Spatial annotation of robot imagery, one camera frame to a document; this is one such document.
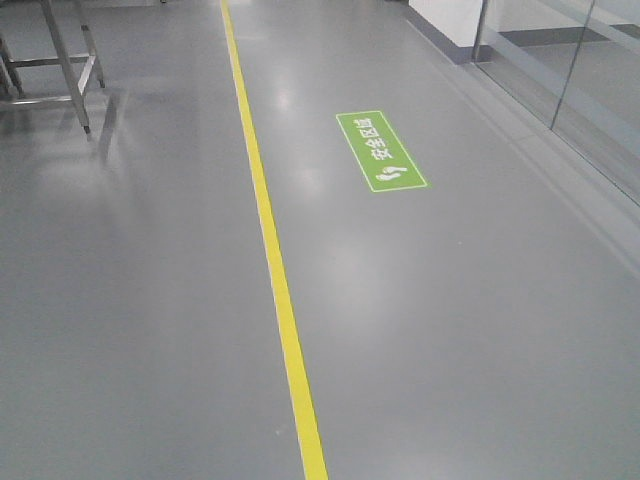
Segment yellow floor tape line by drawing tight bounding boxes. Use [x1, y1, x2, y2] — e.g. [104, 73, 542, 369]
[220, 1, 329, 480]

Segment steel table legs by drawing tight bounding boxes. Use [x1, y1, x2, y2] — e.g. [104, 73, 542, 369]
[1, 0, 106, 135]

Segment glass partition wall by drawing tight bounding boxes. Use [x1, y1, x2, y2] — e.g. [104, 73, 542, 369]
[473, 0, 639, 201]

